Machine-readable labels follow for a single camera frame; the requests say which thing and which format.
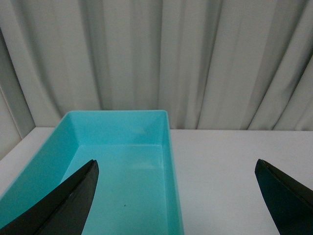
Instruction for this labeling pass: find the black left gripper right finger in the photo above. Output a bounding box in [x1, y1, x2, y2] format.
[255, 159, 313, 235]

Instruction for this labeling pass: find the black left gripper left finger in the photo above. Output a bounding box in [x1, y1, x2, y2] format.
[0, 160, 99, 235]

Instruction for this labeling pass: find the turquoise plastic storage bin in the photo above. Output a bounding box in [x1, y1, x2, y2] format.
[0, 110, 184, 235]

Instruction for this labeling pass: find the white pleated curtain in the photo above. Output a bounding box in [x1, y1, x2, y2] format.
[0, 0, 313, 156]

